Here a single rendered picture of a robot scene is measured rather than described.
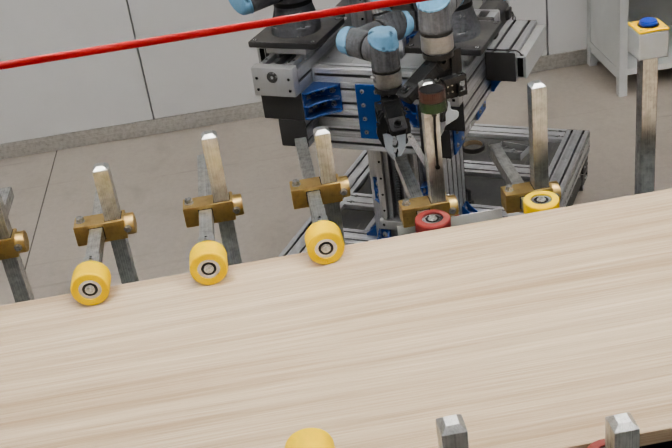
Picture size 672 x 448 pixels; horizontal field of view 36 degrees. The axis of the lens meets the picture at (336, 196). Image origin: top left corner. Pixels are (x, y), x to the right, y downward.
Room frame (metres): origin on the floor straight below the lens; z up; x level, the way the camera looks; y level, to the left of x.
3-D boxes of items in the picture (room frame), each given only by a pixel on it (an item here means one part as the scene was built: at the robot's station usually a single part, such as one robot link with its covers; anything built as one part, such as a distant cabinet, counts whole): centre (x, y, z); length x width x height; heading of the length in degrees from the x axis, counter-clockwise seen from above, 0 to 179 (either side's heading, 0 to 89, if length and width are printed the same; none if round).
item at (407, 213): (2.11, -0.21, 0.85); 0.13 x 0.06 x 0.05; 94
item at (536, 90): (2.14, -0.49, 0.89); 0.03 x 0.03 x 0.48; 4
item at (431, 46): (2.21, -0.28, 1.23); 0.08 x 0.08 x 0.05
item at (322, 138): (2.10, 0.01, 0.86); 0.03 x 0.03 x 0.48; 4
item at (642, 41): (2.15, -0.75, 1.18); 0.07 x 0.07 x 0.08; 4
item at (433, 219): (1.97, -0.21, 0.85); 0.08 x 0.08 x 0.11
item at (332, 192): (2.10, 0.03, 0.95); 0.13 x 0.06 x 0.05; 94
